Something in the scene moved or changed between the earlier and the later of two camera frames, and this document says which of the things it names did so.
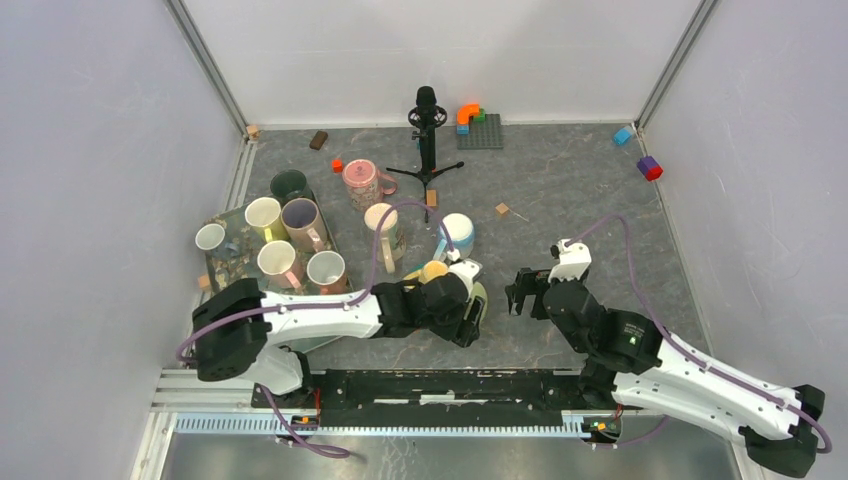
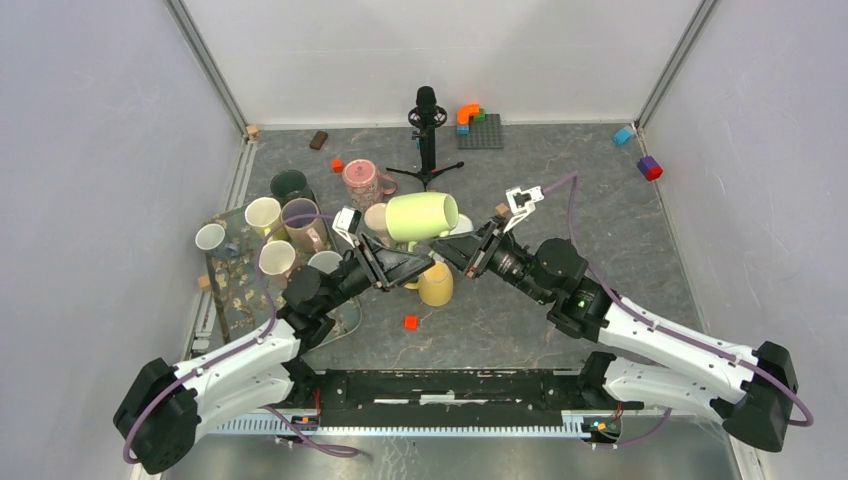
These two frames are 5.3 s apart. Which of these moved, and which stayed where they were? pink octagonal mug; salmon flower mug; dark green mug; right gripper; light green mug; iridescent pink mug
Moved: right gripper; light green mug
Stayed: salmon flower mug; dark green mug; iridescent pink mug; pink octagonal mug
